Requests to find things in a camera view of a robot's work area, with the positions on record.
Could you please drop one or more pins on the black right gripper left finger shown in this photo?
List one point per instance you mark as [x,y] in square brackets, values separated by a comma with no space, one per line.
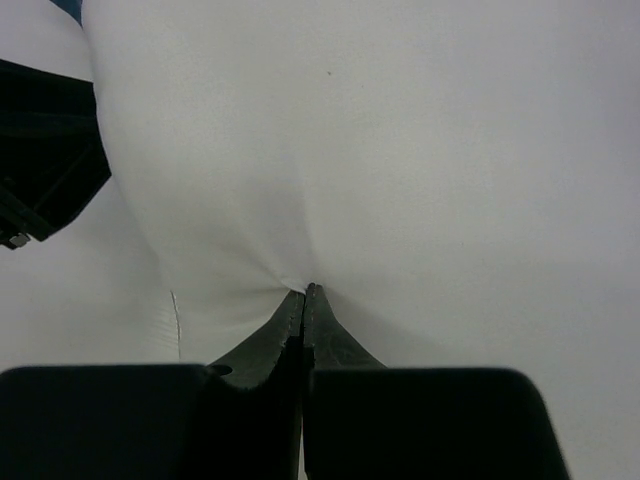
[236,418]

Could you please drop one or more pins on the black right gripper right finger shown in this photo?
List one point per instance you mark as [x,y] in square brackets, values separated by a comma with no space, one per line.
[364,420]

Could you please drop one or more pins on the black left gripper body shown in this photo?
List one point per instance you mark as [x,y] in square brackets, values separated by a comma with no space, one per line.
[52,159]

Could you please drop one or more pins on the blue letter-print pillowcase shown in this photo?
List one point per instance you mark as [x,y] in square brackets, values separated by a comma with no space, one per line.
[71,7]

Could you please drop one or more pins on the white pillow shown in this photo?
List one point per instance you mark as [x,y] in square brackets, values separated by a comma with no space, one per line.
[461,176]

